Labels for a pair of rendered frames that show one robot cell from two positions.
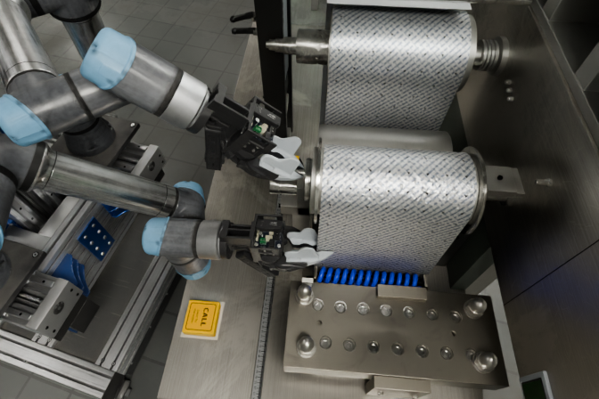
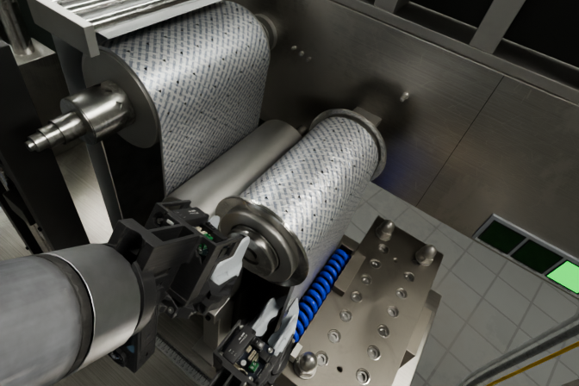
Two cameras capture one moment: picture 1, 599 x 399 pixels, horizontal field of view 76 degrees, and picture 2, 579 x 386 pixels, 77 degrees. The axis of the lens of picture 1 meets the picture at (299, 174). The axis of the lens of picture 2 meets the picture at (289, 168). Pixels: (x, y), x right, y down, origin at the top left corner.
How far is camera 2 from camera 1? 37 cm
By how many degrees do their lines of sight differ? 45
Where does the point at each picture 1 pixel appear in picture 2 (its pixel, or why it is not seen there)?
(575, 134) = (411, 47)
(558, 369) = (503, 203)
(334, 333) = (357, 360)
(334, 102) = (172, 159)
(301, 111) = not seen: hidden behind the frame
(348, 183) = (309, 211)
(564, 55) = not seen: outside the picture
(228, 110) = (174, 245)
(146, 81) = (27, 332)
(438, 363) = (414, 288)
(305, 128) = not seen: hidden behind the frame
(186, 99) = (113, 288)
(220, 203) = not seen: outside the picture
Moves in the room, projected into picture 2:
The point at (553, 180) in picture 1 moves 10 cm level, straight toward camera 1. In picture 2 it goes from (408, 91) to (437, 132)
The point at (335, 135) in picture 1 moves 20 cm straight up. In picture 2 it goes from (206, 191) to (208, 72)
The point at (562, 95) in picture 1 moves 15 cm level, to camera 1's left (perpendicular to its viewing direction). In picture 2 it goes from (375, 27) to (337, 62)
